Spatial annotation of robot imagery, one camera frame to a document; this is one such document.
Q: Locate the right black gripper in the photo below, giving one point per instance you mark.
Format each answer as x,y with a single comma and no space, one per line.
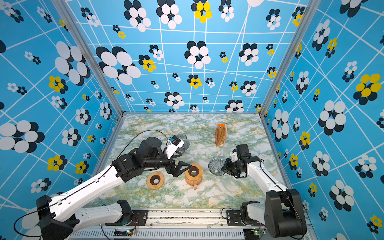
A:
227,169

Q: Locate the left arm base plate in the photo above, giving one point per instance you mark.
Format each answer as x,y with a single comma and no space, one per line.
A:
137,218

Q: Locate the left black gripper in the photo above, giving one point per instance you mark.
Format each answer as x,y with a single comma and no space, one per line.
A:
173,169

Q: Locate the aluminium front rail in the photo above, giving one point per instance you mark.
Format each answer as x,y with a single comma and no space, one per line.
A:
175,224

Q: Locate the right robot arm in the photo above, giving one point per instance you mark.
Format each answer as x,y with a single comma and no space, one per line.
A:
283,212

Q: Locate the right green circuit board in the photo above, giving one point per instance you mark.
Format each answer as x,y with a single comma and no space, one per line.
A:
252,234

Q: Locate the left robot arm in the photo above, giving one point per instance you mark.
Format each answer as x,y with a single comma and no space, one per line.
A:
64,214

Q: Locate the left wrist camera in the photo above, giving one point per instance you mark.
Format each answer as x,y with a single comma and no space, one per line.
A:
173,147

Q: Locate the clear grey glass dripper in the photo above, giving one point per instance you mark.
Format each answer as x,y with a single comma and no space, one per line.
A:
215,166

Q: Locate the grey glass pitcher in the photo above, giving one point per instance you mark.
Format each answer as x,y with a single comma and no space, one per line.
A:
186,144

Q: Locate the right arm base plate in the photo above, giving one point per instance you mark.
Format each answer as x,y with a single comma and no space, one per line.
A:
234,219

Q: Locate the wooden ring holder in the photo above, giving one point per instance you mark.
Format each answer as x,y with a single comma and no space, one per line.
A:
155,180
194,173

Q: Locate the green circuit board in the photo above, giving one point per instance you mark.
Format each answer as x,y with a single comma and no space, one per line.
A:
124,233
252,234

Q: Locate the orange coffee filter box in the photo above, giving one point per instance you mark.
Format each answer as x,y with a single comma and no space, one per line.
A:
220,135

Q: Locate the left green circuit board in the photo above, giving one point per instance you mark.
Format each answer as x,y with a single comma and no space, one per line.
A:
124,233

